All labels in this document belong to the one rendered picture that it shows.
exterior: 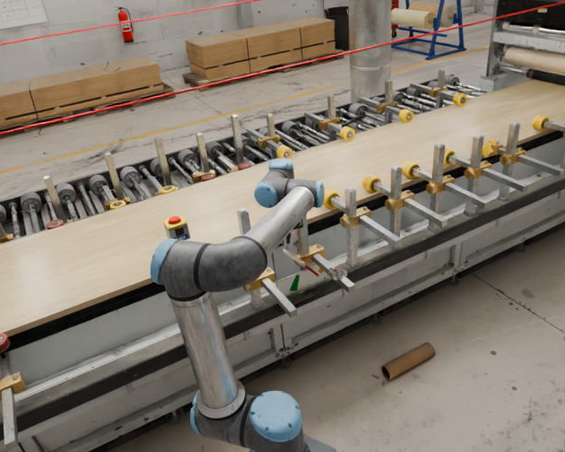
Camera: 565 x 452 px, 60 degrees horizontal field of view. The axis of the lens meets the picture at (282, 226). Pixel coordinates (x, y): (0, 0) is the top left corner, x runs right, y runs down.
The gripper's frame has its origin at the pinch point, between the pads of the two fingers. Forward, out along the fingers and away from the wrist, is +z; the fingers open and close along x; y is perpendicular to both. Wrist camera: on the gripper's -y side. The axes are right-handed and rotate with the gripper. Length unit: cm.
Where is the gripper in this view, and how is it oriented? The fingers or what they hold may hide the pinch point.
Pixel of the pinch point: (284, 247)
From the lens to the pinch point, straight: 195.1
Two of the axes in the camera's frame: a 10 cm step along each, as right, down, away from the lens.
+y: 8.7, -3.2, 3.7
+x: -4.8, -4.2, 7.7
